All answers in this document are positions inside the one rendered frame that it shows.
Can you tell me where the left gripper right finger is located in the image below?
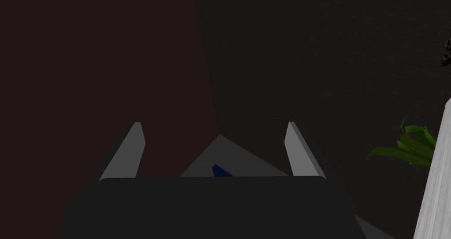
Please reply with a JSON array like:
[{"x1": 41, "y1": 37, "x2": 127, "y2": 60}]
[{"x1": 284, "y1": 121, "x2": 328, "y2": 180}]

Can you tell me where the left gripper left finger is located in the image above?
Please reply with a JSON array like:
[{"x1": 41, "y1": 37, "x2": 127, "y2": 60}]
[{"x1": 89, "y1": 121, "x2": 146, "y2": 182}]

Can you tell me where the green leafy plant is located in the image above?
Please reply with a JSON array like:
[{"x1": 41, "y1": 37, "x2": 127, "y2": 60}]
[{"x1": 366, "y1": 115, "x2": 437, "y2": 169}]

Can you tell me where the white wooden furniture panel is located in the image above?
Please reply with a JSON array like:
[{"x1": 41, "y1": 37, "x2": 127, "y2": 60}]
[{"x1": 413, "y1": 97, "x2": 451, "y2": 239}]

